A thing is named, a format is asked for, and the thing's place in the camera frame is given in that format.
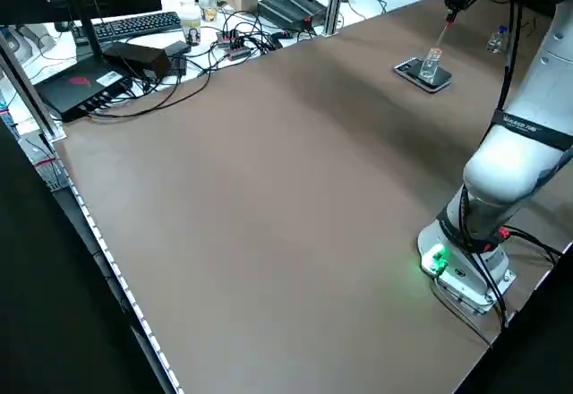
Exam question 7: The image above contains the clear glass bottle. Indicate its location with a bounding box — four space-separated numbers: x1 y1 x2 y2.
418 47 445 86

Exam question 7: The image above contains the clear dropper bottle blue cap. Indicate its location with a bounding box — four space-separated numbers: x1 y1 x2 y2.
486 26 510 54

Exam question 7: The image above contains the silver black electronic balance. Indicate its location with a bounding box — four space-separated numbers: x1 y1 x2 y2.
393 56 453 95

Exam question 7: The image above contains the black ribbed device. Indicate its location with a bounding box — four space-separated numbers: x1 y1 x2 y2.
257 0 327 29

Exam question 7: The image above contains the small black adapter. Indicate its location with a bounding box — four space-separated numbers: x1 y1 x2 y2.
166 40 189 77

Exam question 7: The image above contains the black keyboard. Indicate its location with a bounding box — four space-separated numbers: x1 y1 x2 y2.
71 11 183 42

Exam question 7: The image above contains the dark brown brick box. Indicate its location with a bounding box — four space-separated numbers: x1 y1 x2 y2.
103 42 172 81

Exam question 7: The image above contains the black monitor stand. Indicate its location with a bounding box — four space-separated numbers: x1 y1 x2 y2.
71 6 105 62

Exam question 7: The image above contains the black box red logo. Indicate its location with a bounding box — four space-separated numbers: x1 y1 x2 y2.
34 59 135 123

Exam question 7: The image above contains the aluminium frame post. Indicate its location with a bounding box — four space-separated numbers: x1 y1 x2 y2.
0 30 66 142
324 0 346 37

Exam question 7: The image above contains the black cable red connector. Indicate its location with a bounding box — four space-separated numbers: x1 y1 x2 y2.
496 227 563 265

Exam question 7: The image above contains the black arm base cable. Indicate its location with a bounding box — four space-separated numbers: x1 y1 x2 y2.
458 185 514 328

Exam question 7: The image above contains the thin black base cable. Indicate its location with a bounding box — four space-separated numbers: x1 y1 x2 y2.
429 277 493 350

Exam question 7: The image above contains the long black cable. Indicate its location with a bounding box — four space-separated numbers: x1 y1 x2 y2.
87 44 212 120

